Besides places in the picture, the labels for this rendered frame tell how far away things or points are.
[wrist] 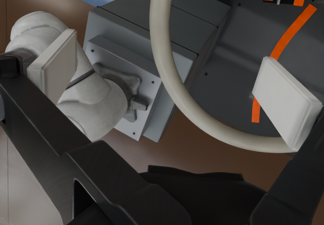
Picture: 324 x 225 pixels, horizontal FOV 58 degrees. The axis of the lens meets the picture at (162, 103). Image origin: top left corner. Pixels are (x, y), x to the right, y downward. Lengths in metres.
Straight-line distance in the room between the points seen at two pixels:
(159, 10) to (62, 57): 0.28
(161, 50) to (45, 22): 0.46
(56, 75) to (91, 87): 0.68
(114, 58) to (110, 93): 0.14
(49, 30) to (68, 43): 0.65
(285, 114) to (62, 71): 0.13
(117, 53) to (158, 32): 0.56
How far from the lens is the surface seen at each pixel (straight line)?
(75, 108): 0.81
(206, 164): 2.27
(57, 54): 0.16
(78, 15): 2.12
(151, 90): 0.96
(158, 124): 1.13
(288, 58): 1.76
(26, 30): 0.85
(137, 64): 0.96
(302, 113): 0.17
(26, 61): 0.17
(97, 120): 0.83
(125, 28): 1.02
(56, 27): 0.86
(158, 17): 0.44
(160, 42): 0.45
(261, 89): 0.21
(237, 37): 1.73
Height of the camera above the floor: 1.66
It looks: 53 degrees down
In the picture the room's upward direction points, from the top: 144 degrees counter-clockwise
